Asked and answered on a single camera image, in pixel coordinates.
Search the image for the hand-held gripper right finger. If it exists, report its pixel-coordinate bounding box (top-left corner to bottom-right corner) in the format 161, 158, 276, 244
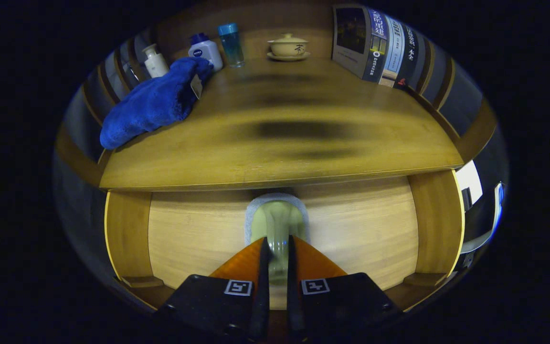
286, 235, 403, 336

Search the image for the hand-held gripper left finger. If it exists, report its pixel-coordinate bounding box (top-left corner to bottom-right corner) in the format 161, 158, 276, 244
157, 236, 272, 342

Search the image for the wooden drawer with black knob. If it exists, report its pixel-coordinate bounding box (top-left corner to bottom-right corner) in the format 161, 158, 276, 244
105, 170, 466, 311

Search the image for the wooden countertop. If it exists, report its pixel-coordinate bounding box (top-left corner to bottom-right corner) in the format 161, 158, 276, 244
99, 57, 464, 192

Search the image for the wooden cabinet with slatted sides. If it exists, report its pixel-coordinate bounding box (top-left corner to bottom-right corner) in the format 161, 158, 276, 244
54, 0, 499, 192

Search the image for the blue towel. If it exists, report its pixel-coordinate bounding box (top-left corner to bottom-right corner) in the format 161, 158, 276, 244
100, 57, 213, 150

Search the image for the white pump bottle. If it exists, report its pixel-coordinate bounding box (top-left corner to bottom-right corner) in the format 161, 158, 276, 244
142, 44, 170, 78

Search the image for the white bottle with blue cap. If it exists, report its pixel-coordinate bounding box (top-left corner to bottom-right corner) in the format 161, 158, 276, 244
188, 32, 223, 72

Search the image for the book with black spine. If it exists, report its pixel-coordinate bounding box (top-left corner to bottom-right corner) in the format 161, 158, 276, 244
393, 24, 421, 91

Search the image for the clear blue bottle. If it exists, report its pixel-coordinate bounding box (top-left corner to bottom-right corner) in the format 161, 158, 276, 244
217, 23, 245, 67

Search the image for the book with pale spine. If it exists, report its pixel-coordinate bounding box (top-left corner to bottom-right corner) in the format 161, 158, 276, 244
379, 14, 407, 88

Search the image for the beige lidded tea cup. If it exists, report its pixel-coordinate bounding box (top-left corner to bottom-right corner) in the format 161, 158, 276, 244
266, 33, 311, 62

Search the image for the book with blue spine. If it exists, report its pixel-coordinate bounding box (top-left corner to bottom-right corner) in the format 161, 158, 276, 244
331, 5, 390, 83

